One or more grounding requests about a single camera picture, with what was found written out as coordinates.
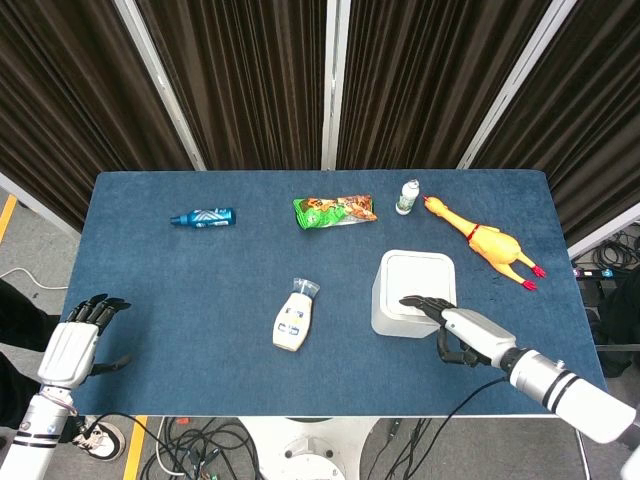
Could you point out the white black sneaker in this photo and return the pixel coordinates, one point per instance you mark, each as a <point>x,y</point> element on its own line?
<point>102,437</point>

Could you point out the blue metallic bottle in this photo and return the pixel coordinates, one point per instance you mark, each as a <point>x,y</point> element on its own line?
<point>207,218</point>

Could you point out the yellow rubber chicken toy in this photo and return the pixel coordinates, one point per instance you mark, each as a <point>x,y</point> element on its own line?
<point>492,242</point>

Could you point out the small white bottle green label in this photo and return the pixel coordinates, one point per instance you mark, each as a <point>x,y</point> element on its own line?
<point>407,199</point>

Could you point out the dark brown curtain panel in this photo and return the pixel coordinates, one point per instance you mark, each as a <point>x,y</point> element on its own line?
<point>240,80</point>
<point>75,100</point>
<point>585,125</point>
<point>430,80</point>

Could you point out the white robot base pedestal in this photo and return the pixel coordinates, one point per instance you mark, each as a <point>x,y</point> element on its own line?
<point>307,450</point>

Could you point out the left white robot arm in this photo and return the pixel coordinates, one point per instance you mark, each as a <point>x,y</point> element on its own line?
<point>37,435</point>

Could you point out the white square container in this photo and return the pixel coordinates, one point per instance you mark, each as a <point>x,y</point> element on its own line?
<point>395,320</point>

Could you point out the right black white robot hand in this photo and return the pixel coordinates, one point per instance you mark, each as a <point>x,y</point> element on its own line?
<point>475,335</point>

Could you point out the white squeeze sauce bottle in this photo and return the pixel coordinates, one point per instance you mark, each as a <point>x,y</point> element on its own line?
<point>292,320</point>

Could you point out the blue table cover cloth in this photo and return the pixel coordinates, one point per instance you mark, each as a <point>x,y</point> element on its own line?
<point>225,300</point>

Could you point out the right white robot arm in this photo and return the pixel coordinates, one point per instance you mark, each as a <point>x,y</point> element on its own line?
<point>565,390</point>

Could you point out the white partition base rail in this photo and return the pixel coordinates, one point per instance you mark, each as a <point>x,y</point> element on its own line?
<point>605,230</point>
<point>35,205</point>

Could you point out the power strip with plugs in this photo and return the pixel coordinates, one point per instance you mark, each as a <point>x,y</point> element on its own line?
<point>592,272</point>

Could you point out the green orange snack bag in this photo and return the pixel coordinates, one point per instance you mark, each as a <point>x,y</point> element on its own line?
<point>332,211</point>

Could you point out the white partition frame post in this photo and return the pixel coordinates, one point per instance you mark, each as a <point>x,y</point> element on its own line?
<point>160,85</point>
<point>334,80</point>
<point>515,85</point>

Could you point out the white plastic container lid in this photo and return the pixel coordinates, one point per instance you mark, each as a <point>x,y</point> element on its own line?
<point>417,275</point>

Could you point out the bystander black clothing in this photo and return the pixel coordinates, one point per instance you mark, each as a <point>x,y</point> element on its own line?
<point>20,320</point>

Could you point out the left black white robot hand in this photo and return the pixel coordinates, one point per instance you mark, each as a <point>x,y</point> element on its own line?
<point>67,352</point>

